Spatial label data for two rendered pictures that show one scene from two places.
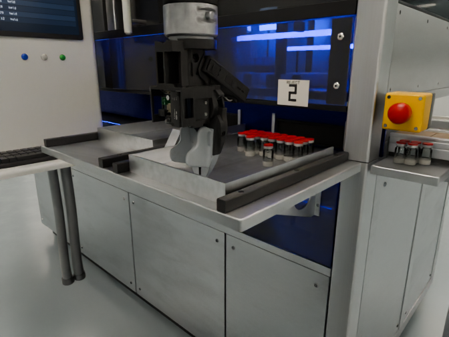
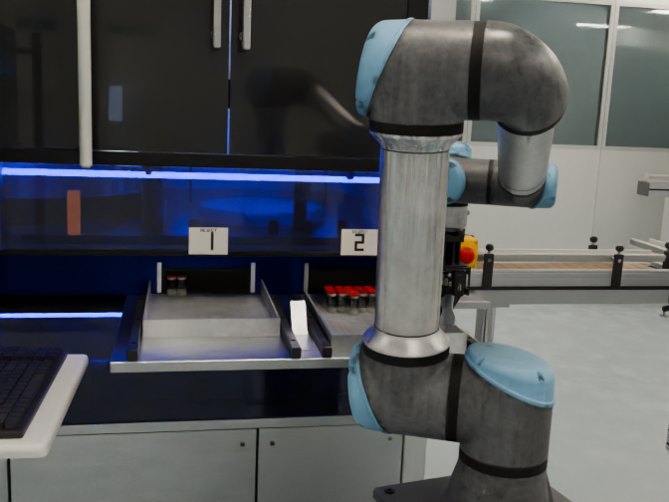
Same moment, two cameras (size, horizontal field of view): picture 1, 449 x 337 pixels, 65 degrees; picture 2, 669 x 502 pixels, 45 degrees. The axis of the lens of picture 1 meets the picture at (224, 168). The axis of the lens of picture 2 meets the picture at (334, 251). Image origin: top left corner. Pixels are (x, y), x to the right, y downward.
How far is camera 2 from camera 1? 1.36 m
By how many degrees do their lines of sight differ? 53
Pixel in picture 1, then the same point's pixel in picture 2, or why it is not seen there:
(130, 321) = not seen: outside the picture
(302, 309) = (373, 475)
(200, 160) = (450, 319)
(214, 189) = (455, 341)
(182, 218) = (166, 437)
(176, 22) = (458, 220)
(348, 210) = not seen: hidden behind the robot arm
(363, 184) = not seen: hidden behind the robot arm
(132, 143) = (236, 329)
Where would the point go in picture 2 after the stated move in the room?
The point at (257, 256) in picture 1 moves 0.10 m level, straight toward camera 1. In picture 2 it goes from (312, 438) to (343, 451)
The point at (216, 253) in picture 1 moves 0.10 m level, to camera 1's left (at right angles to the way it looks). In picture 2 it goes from (241, 462) to (210, 477)
